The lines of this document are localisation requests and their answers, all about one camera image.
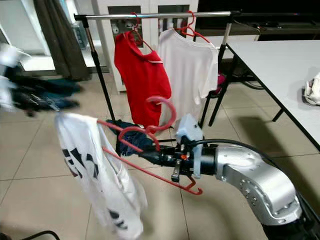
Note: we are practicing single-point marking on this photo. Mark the grey curtain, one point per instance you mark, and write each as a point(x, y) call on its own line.
point(62, 40)

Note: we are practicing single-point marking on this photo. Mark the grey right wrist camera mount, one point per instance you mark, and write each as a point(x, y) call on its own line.
point(187, 130)

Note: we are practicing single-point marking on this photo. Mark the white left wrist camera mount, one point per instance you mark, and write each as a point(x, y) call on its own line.
point(7, 55)

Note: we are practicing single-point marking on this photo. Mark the white shirt black print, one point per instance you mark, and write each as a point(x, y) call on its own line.
point(80, 132)

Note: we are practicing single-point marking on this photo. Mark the red plastic hanger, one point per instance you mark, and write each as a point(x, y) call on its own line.
point(172, 112)
point(192, 25)
point(137, 39)

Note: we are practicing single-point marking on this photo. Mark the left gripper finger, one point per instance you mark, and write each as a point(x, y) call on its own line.
point(62, 104)
point(65, 87)

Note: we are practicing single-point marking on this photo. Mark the dark blue garment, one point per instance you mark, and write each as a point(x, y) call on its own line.
point(130, 142)

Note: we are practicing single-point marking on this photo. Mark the cream folded cloth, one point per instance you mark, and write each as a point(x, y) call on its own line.
point(312, 90)

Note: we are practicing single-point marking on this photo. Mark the white table black edge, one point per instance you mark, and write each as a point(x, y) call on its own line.
point(270, 70)

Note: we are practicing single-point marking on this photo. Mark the white glass door cabinet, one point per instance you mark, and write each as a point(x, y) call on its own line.
point(145, 4)

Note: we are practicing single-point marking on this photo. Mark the metal clothes rack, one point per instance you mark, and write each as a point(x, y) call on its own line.
point(150, 16)

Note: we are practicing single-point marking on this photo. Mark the plain white t-shirt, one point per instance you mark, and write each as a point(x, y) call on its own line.
point(190, 70)

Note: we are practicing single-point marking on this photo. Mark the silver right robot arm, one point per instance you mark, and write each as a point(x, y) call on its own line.
point(255, 175)

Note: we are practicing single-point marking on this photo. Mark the red shirt white trim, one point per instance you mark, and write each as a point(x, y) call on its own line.
point(142, 80)

